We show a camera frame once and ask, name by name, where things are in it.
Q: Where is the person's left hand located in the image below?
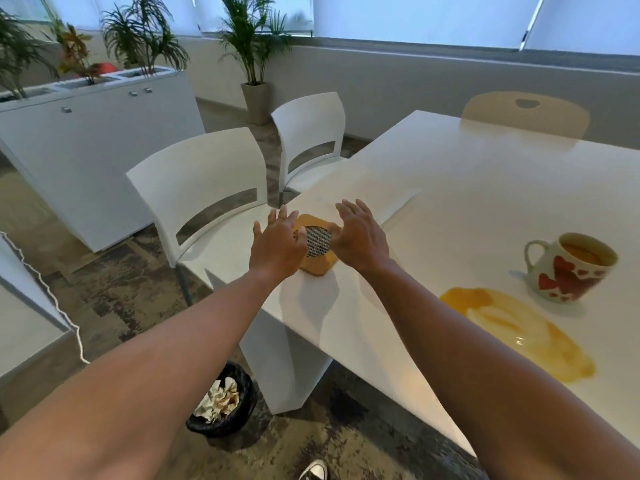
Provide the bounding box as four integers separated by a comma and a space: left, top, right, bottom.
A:
249, 205, 309, 281

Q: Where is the person's right hand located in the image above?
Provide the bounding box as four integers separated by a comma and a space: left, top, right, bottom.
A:
327, 199, 391, 276

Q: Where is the person's left forearm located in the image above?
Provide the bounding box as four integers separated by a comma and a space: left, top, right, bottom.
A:
0, 266, 297, 480

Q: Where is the person's right forearm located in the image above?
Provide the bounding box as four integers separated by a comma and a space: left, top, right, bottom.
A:
357, 260, 640, 480

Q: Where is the wooden box with mesh lid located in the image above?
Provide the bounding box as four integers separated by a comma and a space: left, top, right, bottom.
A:
291, 213, 340, 277

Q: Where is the large white plastic chair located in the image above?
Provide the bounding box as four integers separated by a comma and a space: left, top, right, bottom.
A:
125, 127, 282, 308

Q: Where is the small white plastic chair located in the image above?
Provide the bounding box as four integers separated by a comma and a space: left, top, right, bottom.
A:
270, 92, 348, 206

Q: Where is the beige plant pot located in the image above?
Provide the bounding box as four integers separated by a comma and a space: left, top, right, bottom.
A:
241, 82, 275, 127

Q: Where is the white table base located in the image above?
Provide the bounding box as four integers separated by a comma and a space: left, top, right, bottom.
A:
238, 309, 335, 416

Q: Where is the crumpled stained paper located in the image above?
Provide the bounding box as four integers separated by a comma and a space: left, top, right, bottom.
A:
193, 377, 240, 424

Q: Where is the white planter cabinet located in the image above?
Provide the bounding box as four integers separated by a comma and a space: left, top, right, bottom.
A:
0, 66, 206, 253

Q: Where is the tall potted palm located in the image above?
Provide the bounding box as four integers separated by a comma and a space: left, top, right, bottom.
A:
215, 0, 295, 88

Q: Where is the black trash bin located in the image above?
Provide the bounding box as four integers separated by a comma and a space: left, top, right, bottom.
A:
185, 360, 259, 439

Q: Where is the beige chair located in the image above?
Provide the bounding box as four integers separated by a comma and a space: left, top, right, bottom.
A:
460, 91, 591, 141

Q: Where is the wide white roller blind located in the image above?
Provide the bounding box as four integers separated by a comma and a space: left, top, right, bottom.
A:
312, 0, 545, 51

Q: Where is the orange tea spill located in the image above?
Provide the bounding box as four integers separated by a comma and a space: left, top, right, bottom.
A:
439, 287, 597, 385

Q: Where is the white mug with red hearts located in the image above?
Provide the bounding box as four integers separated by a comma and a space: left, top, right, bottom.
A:
523, 232, 619, 303

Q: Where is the bushy green palm plant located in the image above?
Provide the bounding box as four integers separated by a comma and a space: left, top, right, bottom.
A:
100, 0, 191, 78

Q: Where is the tea in mug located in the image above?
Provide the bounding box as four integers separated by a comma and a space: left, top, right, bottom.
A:
560, 235, 614, 266

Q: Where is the black and white sneaker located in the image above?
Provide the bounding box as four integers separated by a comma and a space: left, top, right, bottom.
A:
298, 459, 329, 480

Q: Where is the white side table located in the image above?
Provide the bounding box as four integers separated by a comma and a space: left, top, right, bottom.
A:
0, 233, 74, 386

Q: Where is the red-leaved croton plant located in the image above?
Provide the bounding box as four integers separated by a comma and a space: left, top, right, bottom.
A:
49, 21, 103, 86

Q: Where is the white cable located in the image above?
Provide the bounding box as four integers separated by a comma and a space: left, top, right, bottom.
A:
0, 232, 91, 366

